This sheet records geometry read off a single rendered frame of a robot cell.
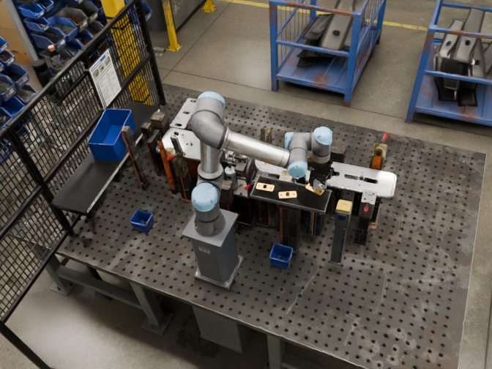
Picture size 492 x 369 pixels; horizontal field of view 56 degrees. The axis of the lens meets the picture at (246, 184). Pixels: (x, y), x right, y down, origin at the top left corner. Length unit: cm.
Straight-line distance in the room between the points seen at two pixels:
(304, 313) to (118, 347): 136
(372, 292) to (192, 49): 378
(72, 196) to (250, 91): 260
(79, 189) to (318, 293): 139
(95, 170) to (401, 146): 192
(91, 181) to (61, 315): 117
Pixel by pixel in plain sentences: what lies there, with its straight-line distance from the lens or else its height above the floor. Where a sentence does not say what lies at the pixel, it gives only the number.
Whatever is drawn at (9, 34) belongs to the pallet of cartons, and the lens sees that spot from 589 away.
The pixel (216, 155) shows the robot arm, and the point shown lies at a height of 145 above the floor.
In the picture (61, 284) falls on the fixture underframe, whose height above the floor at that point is 7.
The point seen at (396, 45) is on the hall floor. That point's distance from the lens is 552.
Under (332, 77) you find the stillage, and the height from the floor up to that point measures 16.
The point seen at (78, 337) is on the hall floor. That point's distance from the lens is 340.
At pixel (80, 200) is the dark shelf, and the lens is 263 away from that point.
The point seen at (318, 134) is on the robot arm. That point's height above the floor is 158.
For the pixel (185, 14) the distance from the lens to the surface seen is 573.
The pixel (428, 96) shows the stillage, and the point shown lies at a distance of 458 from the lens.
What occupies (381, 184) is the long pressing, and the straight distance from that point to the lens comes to 255.
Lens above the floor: 287
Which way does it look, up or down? 48 degrees down
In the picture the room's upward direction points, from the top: 6 degrees counter-clockwise
